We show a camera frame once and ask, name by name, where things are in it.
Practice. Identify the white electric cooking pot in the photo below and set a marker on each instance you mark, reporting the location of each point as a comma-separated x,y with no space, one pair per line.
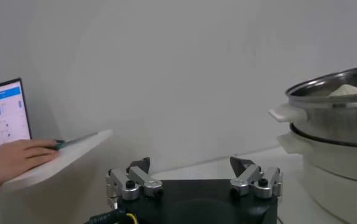
336,170

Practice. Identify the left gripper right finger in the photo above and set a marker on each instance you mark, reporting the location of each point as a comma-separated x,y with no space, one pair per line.
248,179

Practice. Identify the white steamed baozi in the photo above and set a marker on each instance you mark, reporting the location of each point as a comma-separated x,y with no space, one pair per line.
347,90

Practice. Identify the person's bare hand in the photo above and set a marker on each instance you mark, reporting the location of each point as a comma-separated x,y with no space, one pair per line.
11,161

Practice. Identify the black laptop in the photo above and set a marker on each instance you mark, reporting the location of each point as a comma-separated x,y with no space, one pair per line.
5,118

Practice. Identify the white side table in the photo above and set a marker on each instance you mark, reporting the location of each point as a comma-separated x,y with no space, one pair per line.
74,152

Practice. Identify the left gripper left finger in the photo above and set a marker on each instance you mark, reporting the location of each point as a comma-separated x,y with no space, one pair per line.
141,179

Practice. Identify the perforated steel steamer basket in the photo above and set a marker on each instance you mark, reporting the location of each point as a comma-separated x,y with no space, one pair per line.
333,121

